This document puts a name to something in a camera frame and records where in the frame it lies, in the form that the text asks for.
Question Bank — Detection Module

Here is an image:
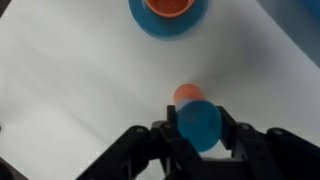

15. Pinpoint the orange mug with handle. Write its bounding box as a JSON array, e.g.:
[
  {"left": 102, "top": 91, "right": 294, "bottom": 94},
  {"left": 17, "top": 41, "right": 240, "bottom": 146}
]
[{"left": 143, "top": 0, "right": 196, "bottom": 19}]

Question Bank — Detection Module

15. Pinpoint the blue tumbler cup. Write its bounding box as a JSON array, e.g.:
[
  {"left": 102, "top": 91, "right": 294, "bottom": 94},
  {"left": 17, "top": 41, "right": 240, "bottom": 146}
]
[{"left": 176, "top": 99, "right": 224, "bottom": 154}]

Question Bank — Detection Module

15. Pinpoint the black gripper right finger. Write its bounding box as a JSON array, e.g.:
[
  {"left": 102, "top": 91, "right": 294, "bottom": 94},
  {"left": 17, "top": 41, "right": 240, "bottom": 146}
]
[{"left": 216, "top": 105, "right": 320, "bottom": 180}]

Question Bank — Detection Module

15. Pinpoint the blue saucer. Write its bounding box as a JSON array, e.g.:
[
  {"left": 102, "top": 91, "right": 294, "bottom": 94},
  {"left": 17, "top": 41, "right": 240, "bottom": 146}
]
[{"left": 128, "top": 0, "right": 209, "bottom": 40}]

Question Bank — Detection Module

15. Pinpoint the orange tumbler cup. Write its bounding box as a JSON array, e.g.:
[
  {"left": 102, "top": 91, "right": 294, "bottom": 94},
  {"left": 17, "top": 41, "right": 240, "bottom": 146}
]
[{"left": 172, "top": 82, "right": 205, "bottom": 105}]

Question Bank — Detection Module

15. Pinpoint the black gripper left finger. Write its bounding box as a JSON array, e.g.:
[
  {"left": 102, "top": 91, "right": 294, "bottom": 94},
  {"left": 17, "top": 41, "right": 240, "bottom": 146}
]
[{"left": 76, "top": 104, "right": 214, "bottom": 180}]

